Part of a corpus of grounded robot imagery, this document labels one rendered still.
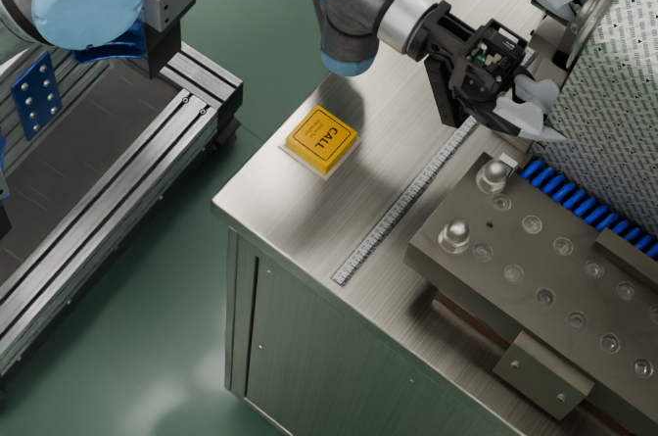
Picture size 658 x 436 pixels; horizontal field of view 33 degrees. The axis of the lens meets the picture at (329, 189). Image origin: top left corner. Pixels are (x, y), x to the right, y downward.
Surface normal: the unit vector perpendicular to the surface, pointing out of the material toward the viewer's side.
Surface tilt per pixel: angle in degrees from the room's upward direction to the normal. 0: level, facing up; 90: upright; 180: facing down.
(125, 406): 0
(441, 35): 90
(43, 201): 0
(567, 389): 90
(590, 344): 0
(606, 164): 90
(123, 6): 87
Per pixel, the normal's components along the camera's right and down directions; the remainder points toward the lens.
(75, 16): 0.35, 0.82
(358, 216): 0.09, -0.44
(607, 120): -0.61, 0.69
